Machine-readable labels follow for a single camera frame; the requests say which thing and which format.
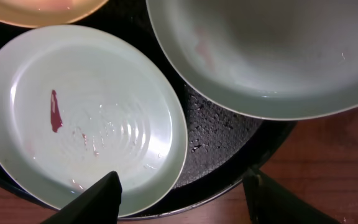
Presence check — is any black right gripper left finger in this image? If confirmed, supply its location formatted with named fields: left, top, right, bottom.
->
left=42, top=171, right=122, bottom=224

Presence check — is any green plate with red smear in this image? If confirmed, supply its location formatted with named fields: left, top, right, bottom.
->
left=147, top=0, right=358, bottom=121

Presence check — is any round black tray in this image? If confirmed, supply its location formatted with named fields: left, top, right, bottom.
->
left=0, top=0, right=298, bottom=221

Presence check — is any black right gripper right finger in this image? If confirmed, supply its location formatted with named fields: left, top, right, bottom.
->
left=242, top=169, right=339, bottom=224

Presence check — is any yellow plate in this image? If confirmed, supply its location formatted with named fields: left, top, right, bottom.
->
left=0, top=0, right=108, bottom=28

